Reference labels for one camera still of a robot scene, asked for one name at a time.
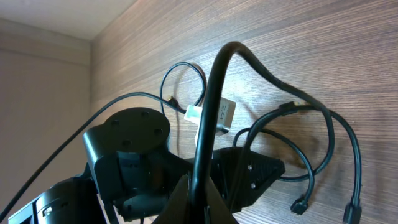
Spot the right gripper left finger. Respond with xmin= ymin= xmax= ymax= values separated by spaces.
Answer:
xmin=152 ymin=175 xmax=189 ymax=224

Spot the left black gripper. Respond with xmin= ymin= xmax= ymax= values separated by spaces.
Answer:
xmin=209 ymin=147 xmax=285 ymax=213

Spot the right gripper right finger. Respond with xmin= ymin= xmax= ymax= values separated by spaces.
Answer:
xmin=205 ymin=178 xmax=238 ymax=224

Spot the left camera black cable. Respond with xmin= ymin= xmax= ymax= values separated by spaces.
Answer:
xmin=0 ymin=91 xmax=187 ymax=222

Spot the thin black USB cable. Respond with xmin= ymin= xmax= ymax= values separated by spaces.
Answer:
xmin=231 ymin=127 xmax=315 ymax=215
xmin=159 ymin=61 xmax=208 ymax=116

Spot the thick black cable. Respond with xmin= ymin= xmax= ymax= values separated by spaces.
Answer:
xmin=189 ymin=41 xmax=363 ymax=224

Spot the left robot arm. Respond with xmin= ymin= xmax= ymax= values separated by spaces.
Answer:
xmin=8 ymin=108 xmax=285 ymax=223

